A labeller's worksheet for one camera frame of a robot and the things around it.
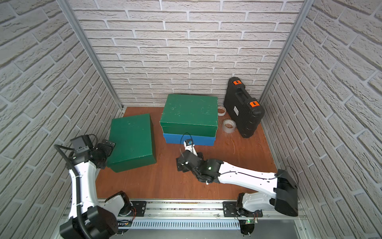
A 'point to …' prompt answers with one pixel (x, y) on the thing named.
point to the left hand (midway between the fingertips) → (112, 145)
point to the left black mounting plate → (140, 207)
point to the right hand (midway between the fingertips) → (186, 157)
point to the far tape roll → (222, 110)
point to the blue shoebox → (175, 139)
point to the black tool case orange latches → (245, 113)
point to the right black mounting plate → (230, 209)
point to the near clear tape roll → (229, 125)
